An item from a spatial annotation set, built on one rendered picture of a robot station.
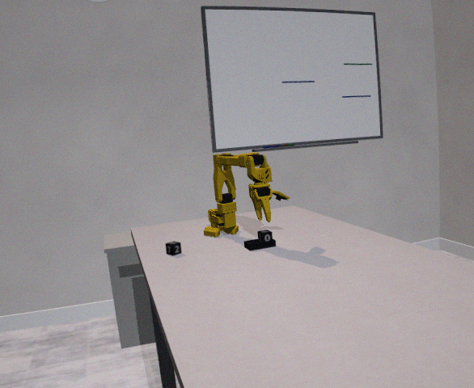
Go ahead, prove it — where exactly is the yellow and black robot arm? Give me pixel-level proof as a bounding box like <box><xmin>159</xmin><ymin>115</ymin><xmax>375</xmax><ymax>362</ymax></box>
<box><xmin>204</xmin><ymin>153</ymin><xmax>272</xmax><ymax>238</ymax></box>

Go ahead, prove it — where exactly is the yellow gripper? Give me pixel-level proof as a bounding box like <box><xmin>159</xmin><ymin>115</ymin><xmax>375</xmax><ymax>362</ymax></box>
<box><xmin>248</xmin><ymin>182</ymin><xmax>290</xmax><ymax>222</ymax></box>

